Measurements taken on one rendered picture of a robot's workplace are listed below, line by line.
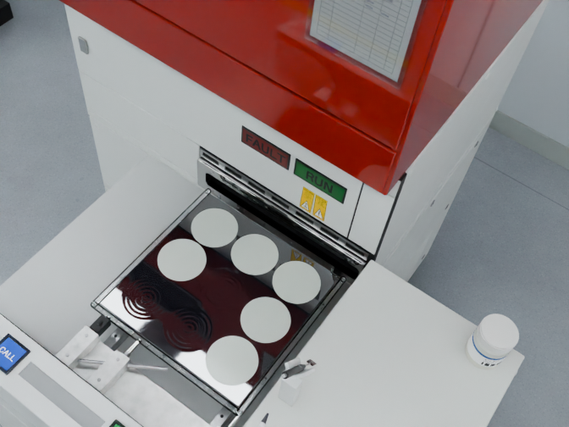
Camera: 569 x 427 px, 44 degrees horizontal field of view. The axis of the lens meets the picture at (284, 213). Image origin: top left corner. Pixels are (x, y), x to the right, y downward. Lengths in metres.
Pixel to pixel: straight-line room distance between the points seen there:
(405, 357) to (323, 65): 0.57
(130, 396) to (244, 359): 0.22
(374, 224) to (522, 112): 1.75
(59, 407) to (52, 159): 1.66
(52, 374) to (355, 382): 0.54
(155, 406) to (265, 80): 0.63
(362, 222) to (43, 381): 0.65
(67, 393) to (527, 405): 1.62
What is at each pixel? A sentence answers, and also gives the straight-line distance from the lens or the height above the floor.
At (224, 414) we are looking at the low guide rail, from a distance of 1.39.
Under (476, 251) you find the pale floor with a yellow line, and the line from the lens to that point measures 2.72.
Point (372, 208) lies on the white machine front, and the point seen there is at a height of 1.11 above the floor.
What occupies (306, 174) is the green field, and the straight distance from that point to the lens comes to 1.36.
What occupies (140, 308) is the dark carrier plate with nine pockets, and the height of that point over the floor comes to 0.90.
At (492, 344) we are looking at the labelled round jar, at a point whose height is 1.06.
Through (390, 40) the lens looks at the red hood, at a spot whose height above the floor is 1.54.
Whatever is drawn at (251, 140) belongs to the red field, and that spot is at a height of 1.10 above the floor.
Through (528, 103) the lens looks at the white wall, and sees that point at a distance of 2.99.
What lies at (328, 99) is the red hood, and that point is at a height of 1.37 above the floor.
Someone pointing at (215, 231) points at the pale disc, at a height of 0.90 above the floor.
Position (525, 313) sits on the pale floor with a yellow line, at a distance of 2.65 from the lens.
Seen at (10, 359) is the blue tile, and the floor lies 0.96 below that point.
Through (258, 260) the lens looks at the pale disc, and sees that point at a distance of 1.48.
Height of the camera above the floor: 2.17
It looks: 55 degrees down
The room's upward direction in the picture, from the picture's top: 8 degrees clockwise
